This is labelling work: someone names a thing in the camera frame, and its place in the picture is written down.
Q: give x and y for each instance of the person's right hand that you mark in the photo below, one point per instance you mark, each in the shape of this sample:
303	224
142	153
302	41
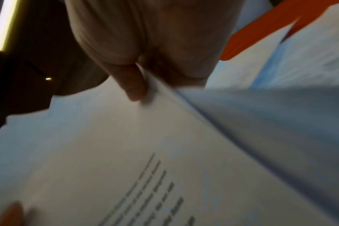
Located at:
152	33

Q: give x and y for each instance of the person's left hand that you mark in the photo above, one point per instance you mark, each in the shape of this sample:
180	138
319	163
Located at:
13	215

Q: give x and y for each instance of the gathered white paper stack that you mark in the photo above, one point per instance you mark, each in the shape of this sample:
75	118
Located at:
102	143

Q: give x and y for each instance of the many printed white papers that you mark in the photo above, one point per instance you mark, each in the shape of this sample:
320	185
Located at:
312	55

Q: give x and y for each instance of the red tablecloth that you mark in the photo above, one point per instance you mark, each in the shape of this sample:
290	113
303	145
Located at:
250	33

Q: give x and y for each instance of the ceiling light strip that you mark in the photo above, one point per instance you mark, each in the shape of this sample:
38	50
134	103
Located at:
3	26

